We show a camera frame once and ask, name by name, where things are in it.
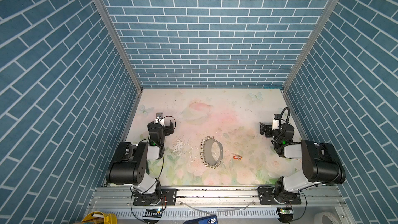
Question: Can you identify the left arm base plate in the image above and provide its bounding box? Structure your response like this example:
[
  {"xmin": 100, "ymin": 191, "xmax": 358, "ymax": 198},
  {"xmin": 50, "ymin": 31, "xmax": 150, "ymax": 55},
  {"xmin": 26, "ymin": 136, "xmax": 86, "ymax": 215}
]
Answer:
[{"xmin": 132, "ymin": 188, "xmax": 177, "ymax": 206}]

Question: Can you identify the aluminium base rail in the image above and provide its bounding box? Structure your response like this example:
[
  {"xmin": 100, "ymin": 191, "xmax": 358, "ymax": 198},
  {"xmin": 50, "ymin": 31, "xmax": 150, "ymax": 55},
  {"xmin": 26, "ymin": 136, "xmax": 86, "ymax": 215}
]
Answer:
[{"xmin": 87, "ymin": 186, "xmax": 354, "ymax": 224}]

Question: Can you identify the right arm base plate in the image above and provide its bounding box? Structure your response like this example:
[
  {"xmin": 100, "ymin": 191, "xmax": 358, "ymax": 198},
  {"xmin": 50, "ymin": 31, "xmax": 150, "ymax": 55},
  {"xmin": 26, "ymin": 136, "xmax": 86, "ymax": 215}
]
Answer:
[{"xmin": 257, "ymin": 186, "xmax": 302, "ymax": 205}]

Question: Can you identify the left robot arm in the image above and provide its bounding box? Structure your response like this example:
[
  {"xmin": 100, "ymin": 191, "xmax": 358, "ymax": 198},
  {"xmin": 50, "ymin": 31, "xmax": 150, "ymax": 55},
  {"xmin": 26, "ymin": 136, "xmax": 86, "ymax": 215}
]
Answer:
[{"xmin": 106, "ymin": 119, "xmax": 176, "ymax": 206}]

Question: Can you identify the white tape roll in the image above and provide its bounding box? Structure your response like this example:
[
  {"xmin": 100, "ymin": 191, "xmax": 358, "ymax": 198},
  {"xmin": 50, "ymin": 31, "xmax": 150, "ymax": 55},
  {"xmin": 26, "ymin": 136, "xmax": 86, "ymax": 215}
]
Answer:
[{"xmin": 314, "ymin": 212, "xmax": 340, "ymax": 224}]

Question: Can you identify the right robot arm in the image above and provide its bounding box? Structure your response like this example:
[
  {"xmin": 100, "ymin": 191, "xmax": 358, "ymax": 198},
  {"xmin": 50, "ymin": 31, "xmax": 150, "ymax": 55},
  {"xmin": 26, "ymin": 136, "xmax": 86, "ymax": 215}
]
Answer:
[{"xmin": 258, "ymin": 107, "xmax": 346, "ymax": 205}]

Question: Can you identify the yellow tape dispenser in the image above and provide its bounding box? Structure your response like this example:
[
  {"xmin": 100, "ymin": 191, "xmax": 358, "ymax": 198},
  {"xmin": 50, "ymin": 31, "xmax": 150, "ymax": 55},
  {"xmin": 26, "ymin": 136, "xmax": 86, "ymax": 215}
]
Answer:
[{"xmin": 80, "ymin": 211, "xmax": 118, "ymax": 224}]

